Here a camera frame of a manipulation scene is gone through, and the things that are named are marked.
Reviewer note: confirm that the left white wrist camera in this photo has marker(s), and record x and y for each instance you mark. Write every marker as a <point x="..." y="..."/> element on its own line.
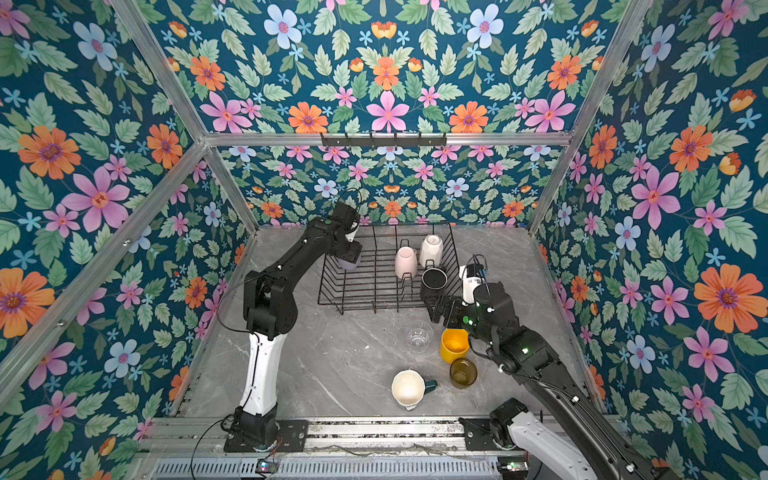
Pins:
<point x="350" y="236"/>

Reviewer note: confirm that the white ceramic mug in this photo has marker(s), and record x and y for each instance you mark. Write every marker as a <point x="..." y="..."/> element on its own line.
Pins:
<point x="431" y="251"/>

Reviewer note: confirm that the white slotted cable duct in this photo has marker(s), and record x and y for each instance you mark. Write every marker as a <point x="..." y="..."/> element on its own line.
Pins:
<point x="330" y="468"/>

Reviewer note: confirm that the clear glass cup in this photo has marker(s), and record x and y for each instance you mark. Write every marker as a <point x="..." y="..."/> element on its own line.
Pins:
<point x="418" y="337"/>

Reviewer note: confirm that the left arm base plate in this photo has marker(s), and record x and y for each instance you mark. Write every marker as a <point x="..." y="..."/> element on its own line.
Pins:
<point x="281" y="436"/>

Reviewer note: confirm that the black hook rail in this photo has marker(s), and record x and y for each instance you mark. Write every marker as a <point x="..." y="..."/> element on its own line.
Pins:
<point x="371" y="140"/>

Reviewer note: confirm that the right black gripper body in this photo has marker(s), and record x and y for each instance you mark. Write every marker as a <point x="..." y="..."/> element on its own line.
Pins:
<point x="459" y="316"/>

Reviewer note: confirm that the lilac plastic tumbler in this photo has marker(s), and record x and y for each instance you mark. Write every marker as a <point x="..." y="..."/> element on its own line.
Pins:
<point x="351" y="259"/>

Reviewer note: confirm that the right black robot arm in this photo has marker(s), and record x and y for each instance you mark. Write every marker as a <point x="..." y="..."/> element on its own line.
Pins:
<point x="590" y="447"/>

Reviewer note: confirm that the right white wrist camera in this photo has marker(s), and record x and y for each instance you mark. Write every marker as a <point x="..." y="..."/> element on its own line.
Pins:
<point x="471" y="278"/>

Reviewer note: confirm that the black mug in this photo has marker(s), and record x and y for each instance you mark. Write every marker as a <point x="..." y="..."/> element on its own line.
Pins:
<point x="434" y="282"/>

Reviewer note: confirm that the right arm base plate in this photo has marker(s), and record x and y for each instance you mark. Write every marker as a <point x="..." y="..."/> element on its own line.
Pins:
<point x="482" y="434"/>

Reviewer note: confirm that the aluminium mounting rail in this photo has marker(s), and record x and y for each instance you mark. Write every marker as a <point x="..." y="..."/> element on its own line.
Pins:
<point x="349" y="436"/>

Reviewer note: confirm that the yellow mug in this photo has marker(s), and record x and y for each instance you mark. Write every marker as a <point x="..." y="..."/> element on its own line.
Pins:
<point x="454" y="344"/>

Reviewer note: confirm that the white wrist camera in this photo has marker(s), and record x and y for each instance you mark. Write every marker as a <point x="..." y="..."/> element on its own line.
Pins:
<point x="350" y="236"/>
<point x="471" y="278"/>

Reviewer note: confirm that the amber glass cup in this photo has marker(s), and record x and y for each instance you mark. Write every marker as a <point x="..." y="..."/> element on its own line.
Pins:
<point x="463" y="373"/>

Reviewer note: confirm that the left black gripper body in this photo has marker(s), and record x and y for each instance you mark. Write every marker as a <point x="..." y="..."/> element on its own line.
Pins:
<point x="347" y="243"/>

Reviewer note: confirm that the dark green mug cream inside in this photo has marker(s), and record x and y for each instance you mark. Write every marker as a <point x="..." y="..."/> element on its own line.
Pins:
<point x="408" y="388"/>

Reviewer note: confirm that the black wire dish rack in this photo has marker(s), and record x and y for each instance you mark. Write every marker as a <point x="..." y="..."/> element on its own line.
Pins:
<point x="373" y="284"/>

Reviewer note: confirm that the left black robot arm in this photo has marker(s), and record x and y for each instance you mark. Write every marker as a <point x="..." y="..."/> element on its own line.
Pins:
<point x="270" y="312"/>

